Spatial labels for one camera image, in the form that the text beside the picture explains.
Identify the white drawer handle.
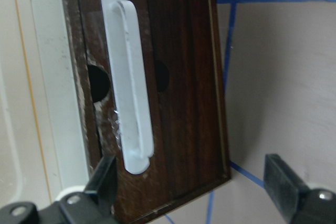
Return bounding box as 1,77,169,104
101,0,154,175

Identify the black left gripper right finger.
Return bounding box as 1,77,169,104
264,154,310,210

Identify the cream plastic storage box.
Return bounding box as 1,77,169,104
1,0,89,208

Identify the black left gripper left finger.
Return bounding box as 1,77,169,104
83,156,117,215

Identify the dark wooden drawer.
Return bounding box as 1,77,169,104
62,0,230,223

